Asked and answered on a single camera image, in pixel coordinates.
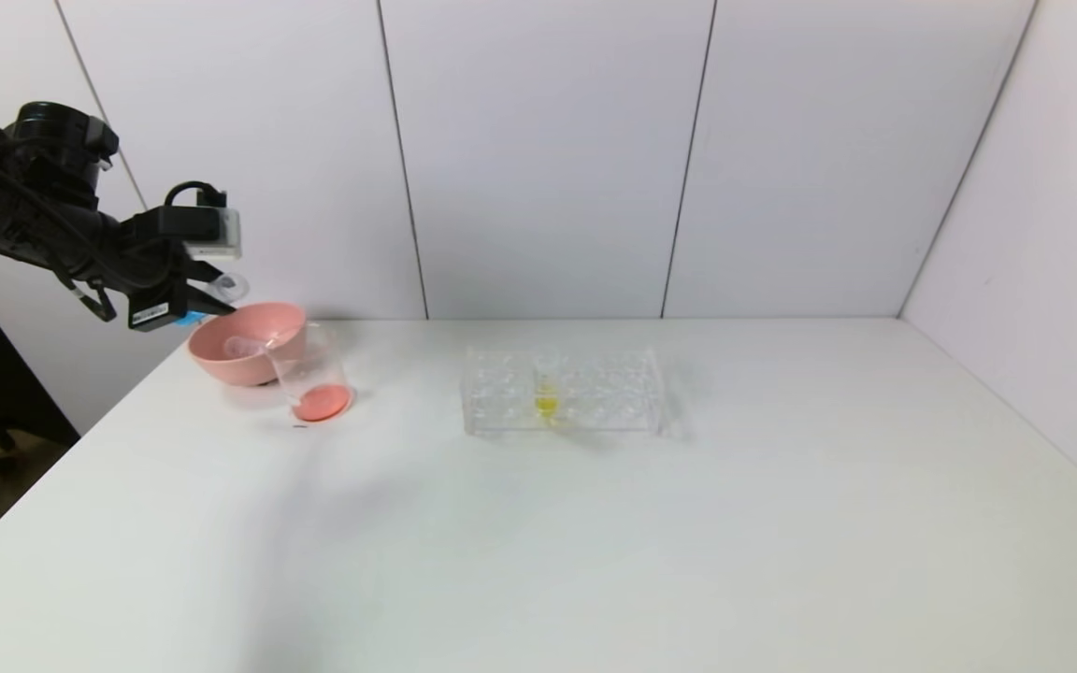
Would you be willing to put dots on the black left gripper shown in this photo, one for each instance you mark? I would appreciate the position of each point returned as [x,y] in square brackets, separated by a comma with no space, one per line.
[154,311]

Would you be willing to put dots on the test tube with blue pigment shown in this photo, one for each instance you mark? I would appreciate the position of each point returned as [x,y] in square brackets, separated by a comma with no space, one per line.
[230,283]

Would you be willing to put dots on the test tube with red pigment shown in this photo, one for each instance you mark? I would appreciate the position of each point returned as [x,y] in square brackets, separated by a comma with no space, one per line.
[249,346]

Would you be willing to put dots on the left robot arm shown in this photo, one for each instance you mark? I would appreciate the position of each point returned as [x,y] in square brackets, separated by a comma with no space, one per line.
[15,206]

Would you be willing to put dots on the test tube with yellow pigment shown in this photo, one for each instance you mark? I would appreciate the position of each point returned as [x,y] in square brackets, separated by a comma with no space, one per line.
[546,402]

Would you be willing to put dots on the clear acrylic test tube rack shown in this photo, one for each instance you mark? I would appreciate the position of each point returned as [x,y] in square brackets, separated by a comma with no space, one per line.
[585,402]

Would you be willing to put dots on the pink bowl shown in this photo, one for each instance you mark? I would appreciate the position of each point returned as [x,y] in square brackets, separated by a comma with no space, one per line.
[239,355]

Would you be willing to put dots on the clear glass beaker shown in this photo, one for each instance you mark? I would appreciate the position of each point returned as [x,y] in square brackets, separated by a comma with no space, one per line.
[319,397]

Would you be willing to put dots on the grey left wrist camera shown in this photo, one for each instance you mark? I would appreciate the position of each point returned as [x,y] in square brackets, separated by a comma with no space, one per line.
[211,234]

